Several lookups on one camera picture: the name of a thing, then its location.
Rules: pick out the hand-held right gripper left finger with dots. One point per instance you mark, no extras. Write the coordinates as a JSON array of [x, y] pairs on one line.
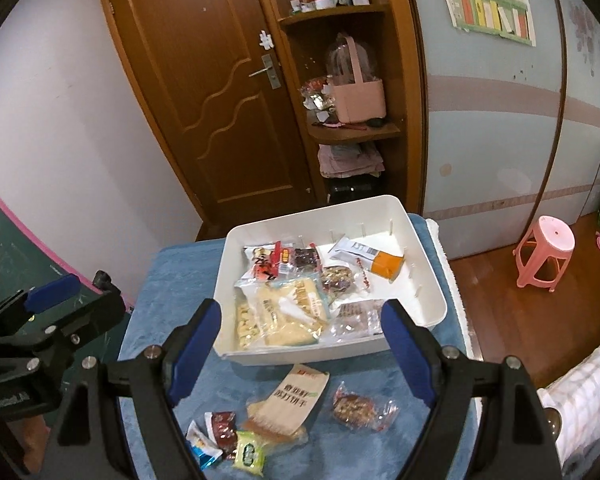
[[195, 355]]

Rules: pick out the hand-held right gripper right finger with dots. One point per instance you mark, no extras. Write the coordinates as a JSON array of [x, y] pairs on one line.
[[405, 355]]

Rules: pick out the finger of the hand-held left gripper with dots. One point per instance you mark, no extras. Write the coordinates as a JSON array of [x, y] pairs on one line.
[[52, 291], [87, 322]]

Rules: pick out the clear peanut puffs packet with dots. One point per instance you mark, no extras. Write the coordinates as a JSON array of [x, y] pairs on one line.
[[245, 327]]

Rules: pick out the clear packet of brown bars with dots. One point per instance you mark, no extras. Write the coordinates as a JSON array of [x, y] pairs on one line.
[[355, 320]]

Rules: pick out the white plastic bin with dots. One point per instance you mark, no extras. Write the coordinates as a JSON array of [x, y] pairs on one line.
[[410, 270]]

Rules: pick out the orange and white packet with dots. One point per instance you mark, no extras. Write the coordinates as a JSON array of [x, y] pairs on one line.
[[387, 266]]

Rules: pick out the clear packet of dates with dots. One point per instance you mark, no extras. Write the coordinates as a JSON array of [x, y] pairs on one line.
[[337, 280]]

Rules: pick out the large clear cracker packet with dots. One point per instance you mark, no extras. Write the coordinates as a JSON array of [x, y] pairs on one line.
[[290, 310]]

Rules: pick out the red and white snack packet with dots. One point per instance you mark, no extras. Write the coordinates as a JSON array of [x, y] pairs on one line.
[[262, 265]]

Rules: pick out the clear packet with red label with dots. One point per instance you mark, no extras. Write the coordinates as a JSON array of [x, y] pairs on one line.
[[305, 259]]

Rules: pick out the black chalkboard clamp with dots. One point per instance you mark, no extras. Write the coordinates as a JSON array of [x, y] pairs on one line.
[[102, 280]]

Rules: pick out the blue tablecloth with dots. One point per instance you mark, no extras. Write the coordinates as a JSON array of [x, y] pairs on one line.
[[145, 280]]

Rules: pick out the clear mixed nuts packet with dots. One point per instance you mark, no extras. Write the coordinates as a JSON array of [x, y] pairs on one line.
[[355, 407]]

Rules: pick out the small dark red packet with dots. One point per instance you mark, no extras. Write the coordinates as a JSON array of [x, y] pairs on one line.
[[222, 430]]

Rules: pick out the blue snack packet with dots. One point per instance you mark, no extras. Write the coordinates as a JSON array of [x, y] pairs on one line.
[[202, 452]]

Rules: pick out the beige cracker packet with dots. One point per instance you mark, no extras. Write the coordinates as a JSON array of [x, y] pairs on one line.
[[290, 400]]

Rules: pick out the green snack packet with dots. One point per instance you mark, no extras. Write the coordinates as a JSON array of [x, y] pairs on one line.
[[249, 455]]

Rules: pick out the yellow wafer packet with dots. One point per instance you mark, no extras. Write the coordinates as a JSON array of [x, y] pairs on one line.
[[292, 437]]

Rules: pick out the brown wooden bedpost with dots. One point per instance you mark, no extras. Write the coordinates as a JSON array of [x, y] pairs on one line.
[[552, 422]]

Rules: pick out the black box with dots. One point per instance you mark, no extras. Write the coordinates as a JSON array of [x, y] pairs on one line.
[[355, 190]]

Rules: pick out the pink plastic stool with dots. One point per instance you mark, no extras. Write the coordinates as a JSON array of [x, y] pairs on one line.
[[545, 240]]

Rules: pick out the checked bed blanket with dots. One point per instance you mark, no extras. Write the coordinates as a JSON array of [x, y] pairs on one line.
[[590, 400]]

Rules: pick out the stack of folded clothes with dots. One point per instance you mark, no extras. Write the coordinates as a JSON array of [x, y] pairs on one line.
[[350, 160]]

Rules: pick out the sliding door wardrobe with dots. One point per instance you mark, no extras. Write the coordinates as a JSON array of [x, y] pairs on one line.
[[495, 135]]

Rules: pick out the brown wooden door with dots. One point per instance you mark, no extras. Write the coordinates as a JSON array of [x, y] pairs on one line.
[[180, 85]]

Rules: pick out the pink basket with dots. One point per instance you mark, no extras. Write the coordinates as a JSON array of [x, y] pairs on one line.
[[357, 100]]

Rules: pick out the pile of wrapped sweets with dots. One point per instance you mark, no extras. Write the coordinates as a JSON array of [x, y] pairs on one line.
[[317, 97]]

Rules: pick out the wooden corner shelf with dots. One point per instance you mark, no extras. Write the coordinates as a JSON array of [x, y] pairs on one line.
[[400, 60]]

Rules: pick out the white door hook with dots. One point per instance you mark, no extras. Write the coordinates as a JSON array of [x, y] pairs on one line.
[[265, 40]]

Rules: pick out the green chalkboard with pink frame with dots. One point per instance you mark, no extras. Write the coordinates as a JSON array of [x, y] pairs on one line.
[[15, 255]]

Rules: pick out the wall poster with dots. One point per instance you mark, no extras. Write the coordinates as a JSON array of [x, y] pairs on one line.
[[485, 5]]

